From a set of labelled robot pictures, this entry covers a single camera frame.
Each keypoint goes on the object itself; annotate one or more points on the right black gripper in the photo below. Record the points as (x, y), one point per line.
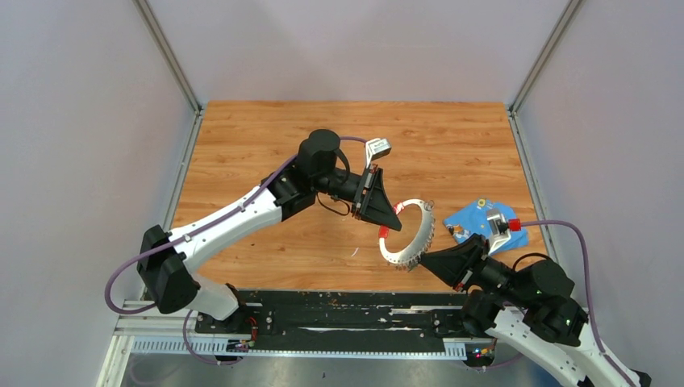
(458, 265)

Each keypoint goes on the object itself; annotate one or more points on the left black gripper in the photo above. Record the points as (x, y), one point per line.
(373, 205)

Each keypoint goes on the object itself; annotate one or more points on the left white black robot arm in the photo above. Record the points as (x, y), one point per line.
(170, 259)

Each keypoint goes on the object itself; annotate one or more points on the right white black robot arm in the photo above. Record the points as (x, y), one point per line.
(531, 310)

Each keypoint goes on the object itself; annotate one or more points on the blue patterned pouch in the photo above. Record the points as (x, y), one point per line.
(472, 220)

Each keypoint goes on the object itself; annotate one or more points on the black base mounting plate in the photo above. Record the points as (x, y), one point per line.
(338, 322)

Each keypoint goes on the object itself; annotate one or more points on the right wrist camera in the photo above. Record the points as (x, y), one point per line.
(499, 239)

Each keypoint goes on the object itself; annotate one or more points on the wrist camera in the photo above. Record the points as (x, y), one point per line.
(499, 239)
(375, 149)

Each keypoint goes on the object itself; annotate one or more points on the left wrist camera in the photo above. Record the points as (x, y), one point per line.
(375, 149)

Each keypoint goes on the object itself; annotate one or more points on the aluminium frame rail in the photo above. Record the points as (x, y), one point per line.
(157, 332)

